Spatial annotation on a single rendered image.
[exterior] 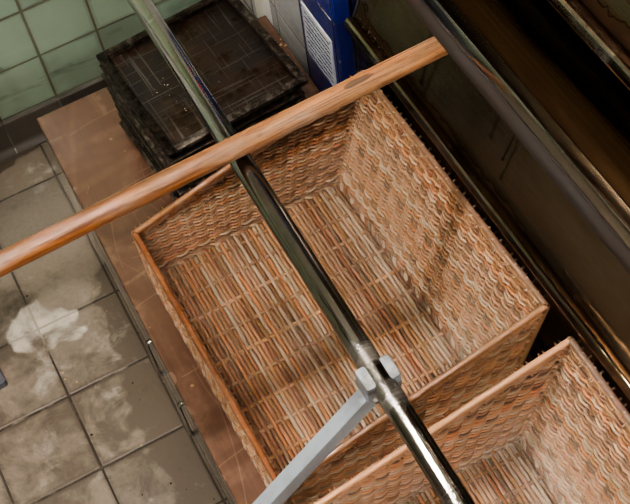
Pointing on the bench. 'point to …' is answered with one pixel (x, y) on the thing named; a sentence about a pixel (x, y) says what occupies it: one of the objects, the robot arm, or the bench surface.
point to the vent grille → (319, 45)
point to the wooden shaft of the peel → (207, 161)
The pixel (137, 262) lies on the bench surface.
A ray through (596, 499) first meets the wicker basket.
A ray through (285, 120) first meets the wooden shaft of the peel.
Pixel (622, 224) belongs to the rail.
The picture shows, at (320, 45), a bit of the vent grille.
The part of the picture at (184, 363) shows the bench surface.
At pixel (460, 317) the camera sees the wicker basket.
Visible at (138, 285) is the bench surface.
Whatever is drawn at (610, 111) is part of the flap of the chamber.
